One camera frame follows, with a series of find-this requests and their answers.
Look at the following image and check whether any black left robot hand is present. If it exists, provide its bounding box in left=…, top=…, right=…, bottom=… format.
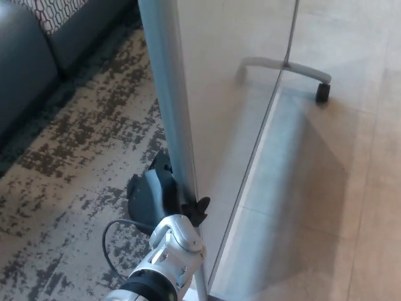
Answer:
left=126, top=149, right=211, bottom=235

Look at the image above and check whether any grey framed mobile whiteboard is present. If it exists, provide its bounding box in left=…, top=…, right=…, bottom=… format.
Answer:
left=137, top=0, right=299, bottom=301

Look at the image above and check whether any silver whiteboard base foot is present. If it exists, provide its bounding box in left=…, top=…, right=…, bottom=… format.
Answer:
left=283, top=60, right=333, bottom=86

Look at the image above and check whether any dark grey leather sofa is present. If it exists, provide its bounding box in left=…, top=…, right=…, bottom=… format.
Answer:
left=0, top=0, right=140, bottom=167

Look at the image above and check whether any black caster wheel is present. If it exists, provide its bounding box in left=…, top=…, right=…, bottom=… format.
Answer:
left=315, top=82, right=331, bottom=104

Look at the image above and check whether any patterned white red cushion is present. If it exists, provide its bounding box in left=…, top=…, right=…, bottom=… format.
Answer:
left=19, top=0, right=81, bottom=34

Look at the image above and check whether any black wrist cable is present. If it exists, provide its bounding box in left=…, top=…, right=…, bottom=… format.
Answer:
left=101, top=219, right=155, bottom=279

